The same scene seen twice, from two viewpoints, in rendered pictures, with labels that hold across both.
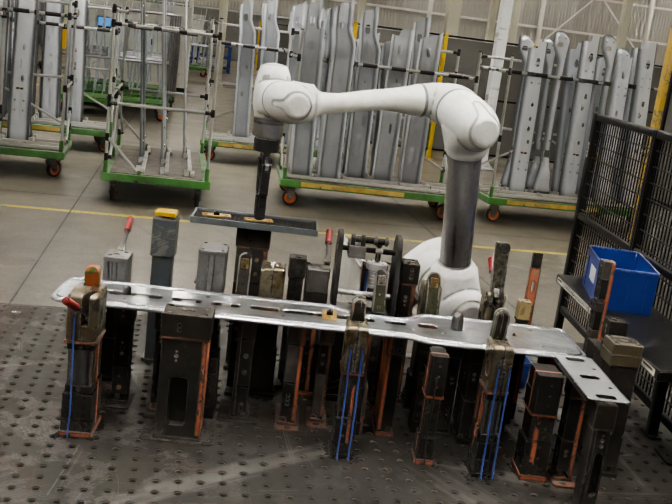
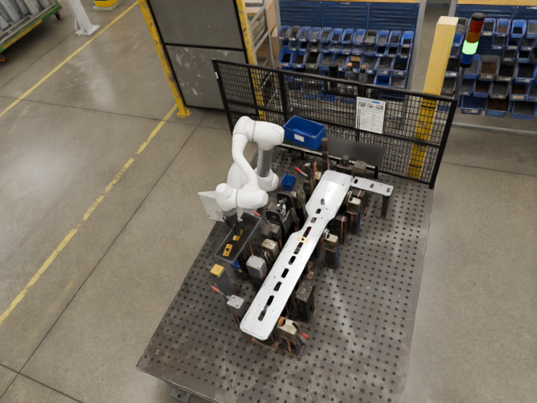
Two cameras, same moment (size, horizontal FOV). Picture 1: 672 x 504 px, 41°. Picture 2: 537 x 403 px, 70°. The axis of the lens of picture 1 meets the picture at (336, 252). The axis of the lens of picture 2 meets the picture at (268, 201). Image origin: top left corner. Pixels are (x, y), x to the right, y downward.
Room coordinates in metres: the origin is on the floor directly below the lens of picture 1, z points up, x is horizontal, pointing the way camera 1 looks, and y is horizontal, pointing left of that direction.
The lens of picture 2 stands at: (1.43, 1.22, 3.14)
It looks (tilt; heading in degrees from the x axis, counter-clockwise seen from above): 49 degrees down; 310
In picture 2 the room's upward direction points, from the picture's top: 12 degrees counter-clockwise
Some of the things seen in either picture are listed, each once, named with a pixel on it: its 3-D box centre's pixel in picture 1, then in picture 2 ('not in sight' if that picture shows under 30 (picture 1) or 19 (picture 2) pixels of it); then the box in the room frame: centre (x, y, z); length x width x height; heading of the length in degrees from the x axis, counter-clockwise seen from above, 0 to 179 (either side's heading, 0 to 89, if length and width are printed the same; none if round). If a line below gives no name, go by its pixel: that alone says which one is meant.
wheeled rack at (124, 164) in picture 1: (163, 102); not in sight; (8.99, 1.91, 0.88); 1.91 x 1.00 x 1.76; 11
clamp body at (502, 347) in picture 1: (489, 408); (353, 215); (2.06, -0.42, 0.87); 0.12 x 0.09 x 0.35; 4
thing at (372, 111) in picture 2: not in sight; (370, 114); (2.21, -1.03, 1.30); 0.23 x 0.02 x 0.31; 4
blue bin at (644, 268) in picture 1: (618, 279); (304, 132); (2.69, -0.88, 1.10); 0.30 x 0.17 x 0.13; 174
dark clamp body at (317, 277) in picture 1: (311, 329); (276, 243); (2.44, 0.04, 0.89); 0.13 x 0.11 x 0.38; 4
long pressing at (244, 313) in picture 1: (321, 317); (302, 242); (2.24, 0.02, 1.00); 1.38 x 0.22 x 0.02; 94
